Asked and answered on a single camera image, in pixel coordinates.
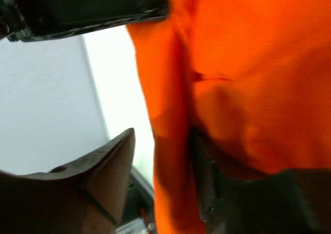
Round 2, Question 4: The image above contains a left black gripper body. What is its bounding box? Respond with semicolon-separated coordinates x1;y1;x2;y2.
1;0;169;42

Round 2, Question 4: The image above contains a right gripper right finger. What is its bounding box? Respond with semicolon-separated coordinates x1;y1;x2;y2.
190;128;284;223

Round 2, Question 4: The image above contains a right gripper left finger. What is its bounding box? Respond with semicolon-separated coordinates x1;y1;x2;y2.
49;128;136;225

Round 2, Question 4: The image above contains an orange t-shirt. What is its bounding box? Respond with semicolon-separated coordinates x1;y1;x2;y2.
128;0;330;233

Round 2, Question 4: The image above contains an aluminium rail frame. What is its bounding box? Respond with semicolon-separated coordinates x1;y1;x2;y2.
116;167;157;234

